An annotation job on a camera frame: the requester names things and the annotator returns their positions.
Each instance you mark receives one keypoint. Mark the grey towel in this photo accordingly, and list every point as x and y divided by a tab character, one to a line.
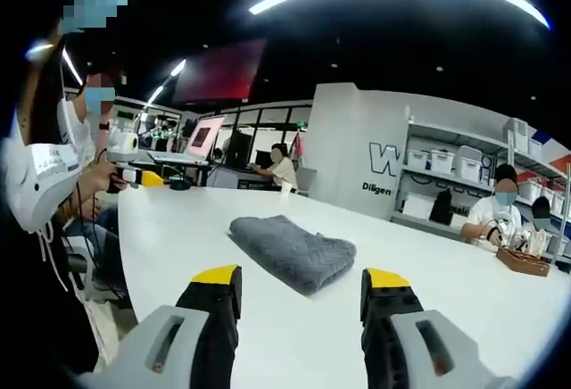
296	248

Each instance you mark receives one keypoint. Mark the white open laptop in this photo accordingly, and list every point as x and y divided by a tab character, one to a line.
203	139

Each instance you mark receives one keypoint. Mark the person's left hand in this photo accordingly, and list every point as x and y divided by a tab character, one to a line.
109	178

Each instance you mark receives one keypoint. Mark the black wristwatch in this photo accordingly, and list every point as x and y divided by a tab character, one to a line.
104	126

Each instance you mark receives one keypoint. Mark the small black desk object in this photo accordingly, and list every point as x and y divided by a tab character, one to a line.
180	185

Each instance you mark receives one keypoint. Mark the ceiling light strip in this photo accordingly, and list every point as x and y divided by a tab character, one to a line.
155	94
178	67

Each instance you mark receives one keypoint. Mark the white chest device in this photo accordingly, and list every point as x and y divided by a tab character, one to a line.
38	186

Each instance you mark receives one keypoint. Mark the black computer monitor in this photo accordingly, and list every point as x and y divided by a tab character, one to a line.
238	150

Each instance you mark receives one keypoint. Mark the brown wooden tray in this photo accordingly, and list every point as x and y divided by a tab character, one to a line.
522	263

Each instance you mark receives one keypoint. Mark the black bag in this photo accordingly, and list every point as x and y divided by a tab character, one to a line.
441	207

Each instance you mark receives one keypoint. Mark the person's dark clothing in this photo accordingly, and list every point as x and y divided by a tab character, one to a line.
42	308

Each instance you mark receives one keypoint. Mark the green exit sign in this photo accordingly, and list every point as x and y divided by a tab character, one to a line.
303	126

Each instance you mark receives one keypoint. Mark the grey metal shelving unit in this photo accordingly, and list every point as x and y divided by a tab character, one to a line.
473	186

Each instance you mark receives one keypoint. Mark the row of white storage bins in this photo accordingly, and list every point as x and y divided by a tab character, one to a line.
468	161

